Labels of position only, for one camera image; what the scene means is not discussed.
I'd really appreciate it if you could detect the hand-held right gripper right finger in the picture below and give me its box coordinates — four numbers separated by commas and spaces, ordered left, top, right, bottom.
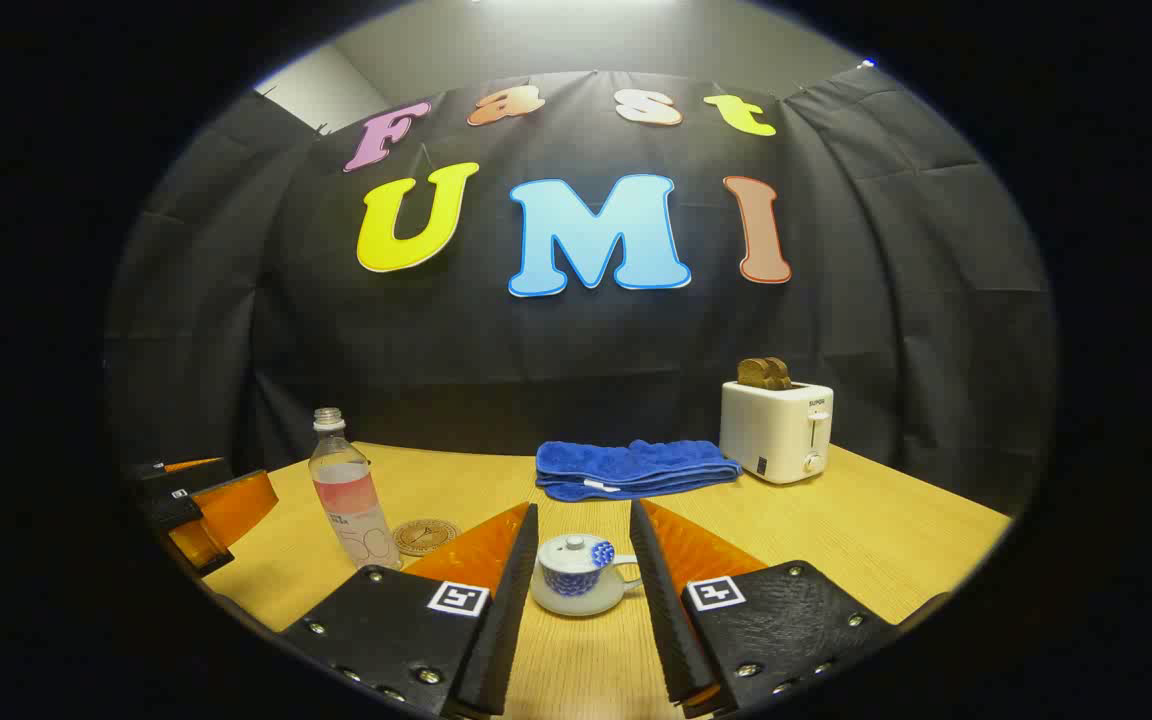
629, 498, 902, 717

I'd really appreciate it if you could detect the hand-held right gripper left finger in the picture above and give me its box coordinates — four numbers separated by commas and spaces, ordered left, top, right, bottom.
281, 503, 540, 719

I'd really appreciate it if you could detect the white blue patterned teacup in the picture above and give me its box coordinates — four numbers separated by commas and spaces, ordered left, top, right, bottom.
530, 555, 643, 617

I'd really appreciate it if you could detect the round brown coaster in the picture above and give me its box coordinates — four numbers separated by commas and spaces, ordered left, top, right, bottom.
392, 518, 463, 557

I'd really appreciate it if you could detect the clear water bottle pink label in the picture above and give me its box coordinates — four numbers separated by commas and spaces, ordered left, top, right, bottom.
309, 407, 403, 572

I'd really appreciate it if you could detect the folded blue towel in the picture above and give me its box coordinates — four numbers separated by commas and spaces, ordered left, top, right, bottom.
535, 439, 743, 503

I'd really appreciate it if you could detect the white toaster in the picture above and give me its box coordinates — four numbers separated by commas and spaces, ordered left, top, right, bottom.
719, 380, 835, 486

